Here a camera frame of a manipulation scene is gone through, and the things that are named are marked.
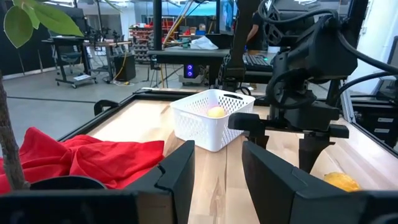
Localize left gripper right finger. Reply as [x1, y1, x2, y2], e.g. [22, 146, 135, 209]
[242, 141, 374, 224]

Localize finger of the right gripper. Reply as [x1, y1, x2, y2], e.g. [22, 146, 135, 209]
[298, 133, 335, 174]
[245, 129, 266, 149]

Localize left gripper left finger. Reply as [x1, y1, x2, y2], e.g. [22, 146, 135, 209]
[124, 140, 196, 224]

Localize yellow toy lemon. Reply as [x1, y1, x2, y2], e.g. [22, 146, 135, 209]
[323, 172, 363, 192]

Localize pale orange toy peach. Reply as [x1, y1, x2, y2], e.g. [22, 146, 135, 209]
[206, 106, 227, 119]

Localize white perforated plastic basket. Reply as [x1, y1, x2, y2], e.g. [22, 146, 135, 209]
[170, 89, 256, 153]

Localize backlit black keyboard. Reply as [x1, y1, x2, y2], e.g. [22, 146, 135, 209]
[244, 53, 274, 72]

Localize red cloth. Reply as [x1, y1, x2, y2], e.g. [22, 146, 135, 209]
[0, 126, 165, 194]

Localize black computer blue lights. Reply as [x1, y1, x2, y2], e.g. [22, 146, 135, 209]
[180, 62, 215, 85]

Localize person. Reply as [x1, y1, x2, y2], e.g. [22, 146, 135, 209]
[246, 11, 266, 52]

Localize black clamp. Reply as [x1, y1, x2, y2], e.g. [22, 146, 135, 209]
[93, 99, 121, 116]

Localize white crumpled cloth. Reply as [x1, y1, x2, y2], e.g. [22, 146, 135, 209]
[189, 35, 220, 50]

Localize grey desk with pole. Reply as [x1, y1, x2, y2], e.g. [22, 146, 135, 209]
[146, 48, 233, 86]

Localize shelf with red bins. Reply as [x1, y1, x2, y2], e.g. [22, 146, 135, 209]
[129, 24, 155, 65]

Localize black pole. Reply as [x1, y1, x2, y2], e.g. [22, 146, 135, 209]
[152, 0, 163, 51]

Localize black wheeled table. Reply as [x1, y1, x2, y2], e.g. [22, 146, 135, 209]
[42, 35, 98, 90]

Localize green potted plant black pot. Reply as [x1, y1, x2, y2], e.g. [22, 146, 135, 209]
[0, 0, 122, 191]

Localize black aluminium rail frame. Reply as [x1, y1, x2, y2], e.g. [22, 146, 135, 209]
[57, 88, 398, 158]

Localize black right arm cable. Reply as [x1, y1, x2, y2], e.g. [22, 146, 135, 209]
[335, 29, 398, 75]

